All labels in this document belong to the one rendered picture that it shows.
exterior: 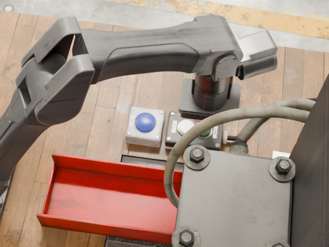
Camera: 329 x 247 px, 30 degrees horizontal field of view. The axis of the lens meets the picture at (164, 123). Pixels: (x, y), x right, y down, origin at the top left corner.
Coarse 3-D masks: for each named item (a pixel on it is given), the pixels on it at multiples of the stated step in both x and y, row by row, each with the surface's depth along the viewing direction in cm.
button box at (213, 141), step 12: (168, 120) 118; (180, 120) 117; (192, 120) 117; (168, 132) 116; (180, 132) 116; (216, 132) 116; (168, 144) 116; (192, 144) 115; (204, 144) 115; (216, 144) 115
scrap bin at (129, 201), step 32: (64, 160) 112; (96, 160) 110; (64, 192) 113; (96, 192) 113; (128, 192) 113; (160, 192) 113; (64, 224) 107; (96, 224) 105; (128, 224) 110; (160, 224) 110
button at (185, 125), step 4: (184, 120) 117; (188, 120) 117; (180, 124) 116; (184, 124) 116; (188, 124) 116; (192, 124) 116; (180, 128) 116; (184, 128) 116; (188, 128) 116; (184, 132) 115
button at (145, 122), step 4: (140, 116) 117; (144, 116) 117; (148, 116) 117; (152, 116) 117; (136, 120) 117; (140, 120) 116; (144, 120) 116; (148, 120) 116; (152, 120) 116; (136, 124) 116; (140, 124) 116; (144, 124) 116; (148, 124) 116; (152, 124) 116; (140, 128) 116; (144, 128) 116; (148, 128) 116; (152, 128) 116
